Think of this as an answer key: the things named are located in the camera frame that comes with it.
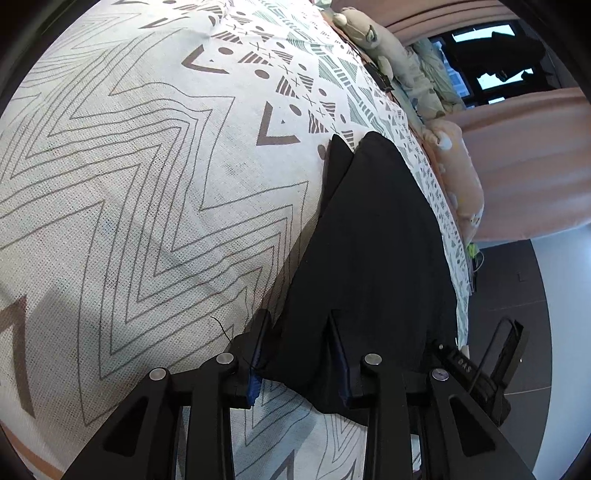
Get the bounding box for dark hanging clothes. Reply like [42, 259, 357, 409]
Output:
[455, 31, 548, 86]

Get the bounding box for pink plush toy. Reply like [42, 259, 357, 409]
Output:
[424, 119, 485, 246]

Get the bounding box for black long-sleeve shirt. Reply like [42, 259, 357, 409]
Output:
[268, 130, 459, 415]

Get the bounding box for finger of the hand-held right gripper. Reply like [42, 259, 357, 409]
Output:
[478, 318, 528, 398]

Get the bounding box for white seal plush toy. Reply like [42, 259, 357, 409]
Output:
[332, 6, 419, 89]

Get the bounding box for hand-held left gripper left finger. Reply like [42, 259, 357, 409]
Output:
[60, 308, 274, 480]

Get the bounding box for black tangled strap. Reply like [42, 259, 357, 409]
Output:
[367, 62, 394, 90]

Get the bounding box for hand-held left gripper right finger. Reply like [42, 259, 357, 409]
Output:
[326, 309, 539, 480]

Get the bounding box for pink curtain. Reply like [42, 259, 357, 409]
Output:
[445, 87, 591, 241]
[342, 0, 525, 44]

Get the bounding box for white zigzag patterned blanket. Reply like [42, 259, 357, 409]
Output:
[0, 0, 474, 480]

